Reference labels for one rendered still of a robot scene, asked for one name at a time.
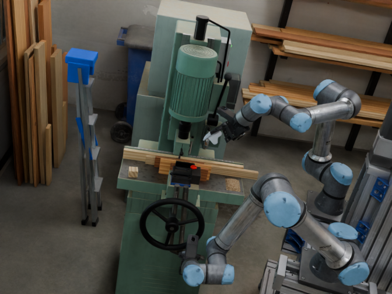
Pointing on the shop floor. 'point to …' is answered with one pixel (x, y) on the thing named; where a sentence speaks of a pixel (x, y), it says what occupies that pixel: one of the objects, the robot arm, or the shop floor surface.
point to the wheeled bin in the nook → (143, 41)
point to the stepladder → (86, 128)
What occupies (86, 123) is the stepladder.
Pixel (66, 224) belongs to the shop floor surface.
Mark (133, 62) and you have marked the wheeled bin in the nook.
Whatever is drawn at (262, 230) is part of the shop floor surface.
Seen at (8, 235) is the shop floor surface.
